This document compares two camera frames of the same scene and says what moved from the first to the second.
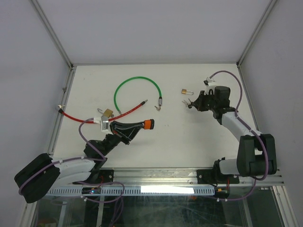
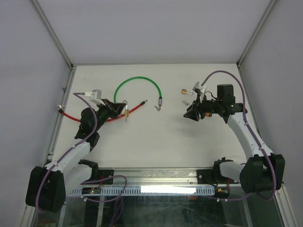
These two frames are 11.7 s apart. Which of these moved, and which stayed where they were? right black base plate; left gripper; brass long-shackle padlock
Moved: left gripper
Stayed: brass long-shackle padlock; right black base plate
